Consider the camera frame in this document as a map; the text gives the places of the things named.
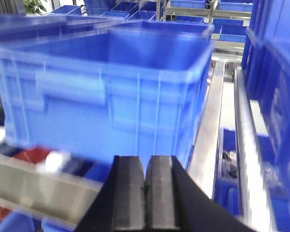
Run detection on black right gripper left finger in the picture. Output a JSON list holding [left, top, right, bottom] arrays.
[[75, 156, 145, 232]]

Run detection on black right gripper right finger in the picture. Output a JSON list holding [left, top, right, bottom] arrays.
[[145, 156, 252, 232]]

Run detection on large blue plastic crate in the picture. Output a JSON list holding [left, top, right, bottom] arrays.
[[0, 21, 215, 166]]

